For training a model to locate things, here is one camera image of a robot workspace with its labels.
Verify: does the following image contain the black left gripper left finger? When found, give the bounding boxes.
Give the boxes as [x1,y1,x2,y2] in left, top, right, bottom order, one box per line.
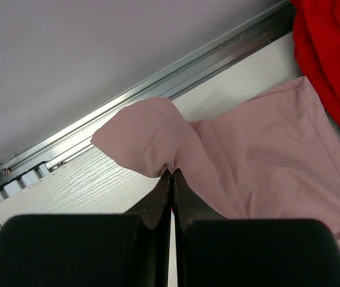
[0,173,172,286]

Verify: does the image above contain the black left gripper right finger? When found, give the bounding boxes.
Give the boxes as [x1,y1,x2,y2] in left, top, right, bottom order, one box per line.
[172,170,340,286]

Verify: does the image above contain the light pink trousers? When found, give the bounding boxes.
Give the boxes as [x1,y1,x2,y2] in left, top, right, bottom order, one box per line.
[92,77,340,247]

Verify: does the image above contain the folded red trousers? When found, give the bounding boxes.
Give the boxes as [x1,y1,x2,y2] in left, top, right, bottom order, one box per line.
[292,1,340,127]

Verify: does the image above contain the left table edge rail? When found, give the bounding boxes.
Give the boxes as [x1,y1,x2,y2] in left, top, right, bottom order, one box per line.
[0,0,296,258]

